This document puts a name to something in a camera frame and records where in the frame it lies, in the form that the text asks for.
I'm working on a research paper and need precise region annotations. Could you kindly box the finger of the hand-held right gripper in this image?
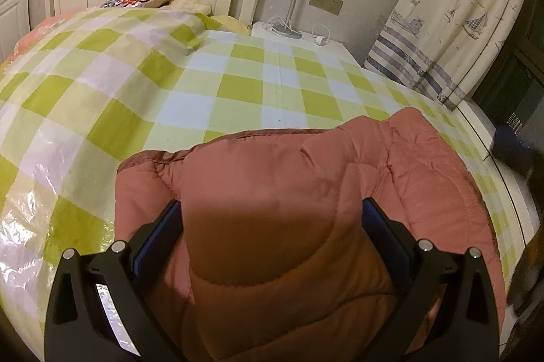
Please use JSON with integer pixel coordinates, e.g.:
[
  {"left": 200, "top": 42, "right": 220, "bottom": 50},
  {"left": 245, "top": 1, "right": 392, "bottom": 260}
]
[{"left": 491, "top": 126, "right": 537, "bottom": 176}]

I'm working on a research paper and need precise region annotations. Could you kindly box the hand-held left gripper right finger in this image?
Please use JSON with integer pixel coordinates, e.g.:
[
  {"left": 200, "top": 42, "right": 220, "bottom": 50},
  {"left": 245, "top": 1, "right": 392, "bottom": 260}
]
[{"left": 361, "top": 197, "right": 500, "bottom": 362}]

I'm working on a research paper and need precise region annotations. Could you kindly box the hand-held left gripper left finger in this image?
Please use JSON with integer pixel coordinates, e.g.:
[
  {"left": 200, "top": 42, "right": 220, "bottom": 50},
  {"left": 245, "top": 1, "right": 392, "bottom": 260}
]
[{"left": 45, "top": 198, "right": 188, "bottom": 362}]

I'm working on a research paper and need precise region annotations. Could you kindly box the rust pink padded coat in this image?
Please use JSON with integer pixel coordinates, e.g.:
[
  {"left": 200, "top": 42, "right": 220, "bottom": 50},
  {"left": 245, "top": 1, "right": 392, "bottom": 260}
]
[{"left": 116, "top": 107, "right": 506, "bottom": 362}]

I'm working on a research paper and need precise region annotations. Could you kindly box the clear plastic cover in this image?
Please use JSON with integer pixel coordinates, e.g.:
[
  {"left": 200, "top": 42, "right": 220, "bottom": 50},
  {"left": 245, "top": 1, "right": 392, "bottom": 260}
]
[{"left": 0, "top": 141, "right": 128, "bottom": 362}]

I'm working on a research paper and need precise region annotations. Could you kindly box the dark cloth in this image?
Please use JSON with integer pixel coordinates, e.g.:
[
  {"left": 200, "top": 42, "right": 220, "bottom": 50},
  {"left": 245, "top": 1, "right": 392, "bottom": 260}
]
[{"left": 506, "top": 235, "right": 544, "bottom": 346}]

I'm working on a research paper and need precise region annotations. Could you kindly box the boat print striped curtain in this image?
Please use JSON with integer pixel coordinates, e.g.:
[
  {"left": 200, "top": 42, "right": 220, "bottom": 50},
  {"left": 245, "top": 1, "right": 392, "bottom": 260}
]
[{"left": 364, "top": 0, "right": 532, "bottom": 110}]

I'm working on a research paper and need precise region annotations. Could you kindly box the green checked bed sheet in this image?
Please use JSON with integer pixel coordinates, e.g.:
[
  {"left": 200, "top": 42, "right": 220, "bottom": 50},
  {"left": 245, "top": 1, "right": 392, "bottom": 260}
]
[{"left": 0, "top": 5, "right": 517, "bottom": 362}]

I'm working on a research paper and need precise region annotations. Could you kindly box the yellow pillow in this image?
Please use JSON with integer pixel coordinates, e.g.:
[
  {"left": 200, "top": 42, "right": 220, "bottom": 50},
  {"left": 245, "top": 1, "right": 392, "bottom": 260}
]
[{"left": 210, "top": 14, "right": 251, "bottom": 36}]

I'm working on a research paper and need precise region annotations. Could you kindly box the white nightstand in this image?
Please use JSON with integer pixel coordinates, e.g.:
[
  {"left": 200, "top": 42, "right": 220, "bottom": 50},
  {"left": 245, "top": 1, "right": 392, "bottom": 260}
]
[{"left": 250, "top": 21, "right": 363, "bottom": 68}]

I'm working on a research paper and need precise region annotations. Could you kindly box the pink floral blanket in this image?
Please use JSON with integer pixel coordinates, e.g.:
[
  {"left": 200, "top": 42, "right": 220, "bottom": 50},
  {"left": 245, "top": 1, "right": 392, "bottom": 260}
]
[{"left": 0, "top": 16, "right": 74, "bottom": 62}]

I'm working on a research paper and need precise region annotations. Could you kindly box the cream quilted pillow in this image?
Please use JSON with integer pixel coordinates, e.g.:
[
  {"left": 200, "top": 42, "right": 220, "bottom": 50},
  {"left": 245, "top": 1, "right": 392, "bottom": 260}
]
[{"left": 168, "top": 0, "right": 213, "bottom": 15}]

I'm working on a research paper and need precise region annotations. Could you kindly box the white wardrobe door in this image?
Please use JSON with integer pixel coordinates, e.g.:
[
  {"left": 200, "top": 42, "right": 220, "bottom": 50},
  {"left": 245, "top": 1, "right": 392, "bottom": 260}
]
[{"left": 0, "top": 0, "right": 32, "bottom": 57}]

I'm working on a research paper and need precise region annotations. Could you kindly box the beige wall socket plate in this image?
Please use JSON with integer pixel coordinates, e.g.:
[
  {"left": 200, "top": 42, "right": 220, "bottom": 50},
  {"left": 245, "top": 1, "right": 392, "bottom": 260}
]
[{"left": 309, "top": 0, "right": 345, "bottom": 15}]

